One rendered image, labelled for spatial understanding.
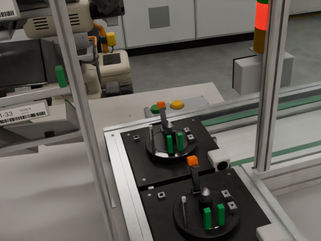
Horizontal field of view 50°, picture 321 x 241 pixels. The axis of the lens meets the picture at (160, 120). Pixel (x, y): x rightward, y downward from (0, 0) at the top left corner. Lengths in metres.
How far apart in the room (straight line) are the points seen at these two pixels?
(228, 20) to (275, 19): 3.42
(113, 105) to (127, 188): 0.59
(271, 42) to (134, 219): 0.47
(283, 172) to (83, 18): 0.97
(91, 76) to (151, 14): 2.37
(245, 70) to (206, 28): 3.33
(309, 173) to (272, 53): 0.39
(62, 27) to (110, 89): 1.24
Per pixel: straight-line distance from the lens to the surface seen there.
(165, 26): 3.94
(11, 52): 0.62
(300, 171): 0.97
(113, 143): 1.02
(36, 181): 1.12
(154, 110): 1.11
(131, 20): 3.89
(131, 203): 0.83
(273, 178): 0.93
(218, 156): 0.88
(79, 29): 1.50
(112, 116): 1.33
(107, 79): 1.87
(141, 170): 0.89
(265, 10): 0.72
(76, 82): 0.57
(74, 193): 1.04
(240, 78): 0.76
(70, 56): 0.55
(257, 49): 0.75
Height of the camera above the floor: 1.55
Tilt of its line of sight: 33 degrees down
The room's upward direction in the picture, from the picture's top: 6 degrees counter-clockwise
